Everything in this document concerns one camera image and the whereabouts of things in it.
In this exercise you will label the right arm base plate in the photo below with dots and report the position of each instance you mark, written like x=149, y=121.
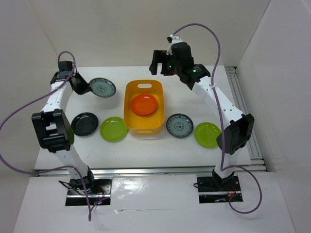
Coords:
x=208, y=192

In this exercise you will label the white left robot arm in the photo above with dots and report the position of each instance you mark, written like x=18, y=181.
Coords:
x=56, y=135

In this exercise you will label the yellow plastic bin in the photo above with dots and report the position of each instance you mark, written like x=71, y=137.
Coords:
x=144, y=124

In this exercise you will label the aluminium rail front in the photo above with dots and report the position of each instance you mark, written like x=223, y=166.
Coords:
x=153, y=171

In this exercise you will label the aluminium rail right side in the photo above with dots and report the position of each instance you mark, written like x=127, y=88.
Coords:
x=257, y=162

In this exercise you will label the aluminium rail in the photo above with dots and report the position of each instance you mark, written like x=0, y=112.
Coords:
x=153, y=171
x=257, y=162

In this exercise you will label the blue floral plate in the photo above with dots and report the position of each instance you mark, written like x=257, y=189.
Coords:
x=179, y=125
x=102, y=87

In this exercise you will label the orange plate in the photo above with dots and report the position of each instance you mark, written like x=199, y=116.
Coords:
x=144, y=104

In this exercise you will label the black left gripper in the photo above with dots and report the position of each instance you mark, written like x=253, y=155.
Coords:
x=85, y=87

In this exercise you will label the black plate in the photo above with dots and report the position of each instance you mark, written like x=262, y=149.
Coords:
x=85, y=124

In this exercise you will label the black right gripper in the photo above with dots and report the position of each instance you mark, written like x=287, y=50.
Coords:
x=158, y=57

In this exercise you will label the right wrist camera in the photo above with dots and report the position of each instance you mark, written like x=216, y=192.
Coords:
x=172, y=39

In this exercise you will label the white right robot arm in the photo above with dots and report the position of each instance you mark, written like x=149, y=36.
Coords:
x=236, y=126

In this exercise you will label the green plate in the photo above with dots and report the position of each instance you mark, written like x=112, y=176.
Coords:
x=113, y=129
x=206, y=134

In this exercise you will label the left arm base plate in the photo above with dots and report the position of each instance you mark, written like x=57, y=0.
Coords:
x=99, y=195

